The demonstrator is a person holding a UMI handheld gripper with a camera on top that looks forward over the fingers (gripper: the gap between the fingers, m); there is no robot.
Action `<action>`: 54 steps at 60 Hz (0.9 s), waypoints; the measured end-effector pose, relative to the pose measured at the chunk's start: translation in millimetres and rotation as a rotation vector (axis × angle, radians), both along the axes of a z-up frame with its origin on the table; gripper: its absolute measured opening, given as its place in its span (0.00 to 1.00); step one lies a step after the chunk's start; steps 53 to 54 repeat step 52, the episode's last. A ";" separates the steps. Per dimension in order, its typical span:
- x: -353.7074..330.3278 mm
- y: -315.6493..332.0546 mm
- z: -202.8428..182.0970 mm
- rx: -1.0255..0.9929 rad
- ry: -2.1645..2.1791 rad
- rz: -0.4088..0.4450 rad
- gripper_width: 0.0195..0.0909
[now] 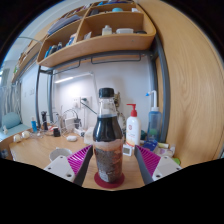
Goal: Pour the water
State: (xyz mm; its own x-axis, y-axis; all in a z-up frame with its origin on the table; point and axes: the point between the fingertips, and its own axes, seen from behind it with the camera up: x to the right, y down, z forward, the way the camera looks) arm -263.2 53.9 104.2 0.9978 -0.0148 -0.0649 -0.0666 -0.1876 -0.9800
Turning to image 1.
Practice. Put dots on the dark drink bottle black cap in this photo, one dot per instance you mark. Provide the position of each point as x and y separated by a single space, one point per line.
107 133

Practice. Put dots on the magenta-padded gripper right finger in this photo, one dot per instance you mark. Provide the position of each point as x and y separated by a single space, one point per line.
165 166

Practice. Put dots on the green packet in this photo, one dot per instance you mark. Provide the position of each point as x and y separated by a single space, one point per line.
176 161

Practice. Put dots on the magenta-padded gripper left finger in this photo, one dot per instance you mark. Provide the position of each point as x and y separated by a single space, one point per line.
60 166

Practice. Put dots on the white oval gadget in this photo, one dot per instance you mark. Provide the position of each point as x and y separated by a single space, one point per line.
71 138

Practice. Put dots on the small white digital clock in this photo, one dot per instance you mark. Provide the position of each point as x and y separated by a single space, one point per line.
127 150

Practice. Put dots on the flat round red coaster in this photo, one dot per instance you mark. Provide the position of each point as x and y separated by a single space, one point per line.
100 184

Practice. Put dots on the white speckled cup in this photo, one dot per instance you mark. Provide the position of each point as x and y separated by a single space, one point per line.
60 154

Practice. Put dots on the blue spray bottle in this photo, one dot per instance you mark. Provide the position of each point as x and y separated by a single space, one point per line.
154 123

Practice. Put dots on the blue flat box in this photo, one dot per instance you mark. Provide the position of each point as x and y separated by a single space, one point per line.
150 145

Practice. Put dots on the wooden wardrobe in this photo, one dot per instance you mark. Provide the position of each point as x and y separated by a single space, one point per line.
196 83

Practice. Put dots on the small blue bottle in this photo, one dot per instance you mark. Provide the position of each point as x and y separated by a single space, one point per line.
34 126

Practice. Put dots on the tall black device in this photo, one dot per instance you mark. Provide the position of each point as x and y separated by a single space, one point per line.
44 121

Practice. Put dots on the white crumpled tissue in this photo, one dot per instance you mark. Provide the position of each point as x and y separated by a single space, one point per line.
88 136

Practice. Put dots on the small black jar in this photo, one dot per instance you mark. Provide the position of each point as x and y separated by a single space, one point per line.
57 132

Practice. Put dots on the white pump bottle red pump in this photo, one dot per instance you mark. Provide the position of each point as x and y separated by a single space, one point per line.
132 130

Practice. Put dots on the wooden shelf unit with items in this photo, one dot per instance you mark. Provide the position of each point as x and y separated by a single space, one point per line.
110 43

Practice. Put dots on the small white round object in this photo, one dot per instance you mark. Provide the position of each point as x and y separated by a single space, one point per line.
17 138
26 134

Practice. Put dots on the teal cushion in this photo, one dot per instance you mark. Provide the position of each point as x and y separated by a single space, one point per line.
10 120

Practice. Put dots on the grey metal frame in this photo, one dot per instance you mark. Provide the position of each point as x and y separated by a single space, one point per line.
164 100

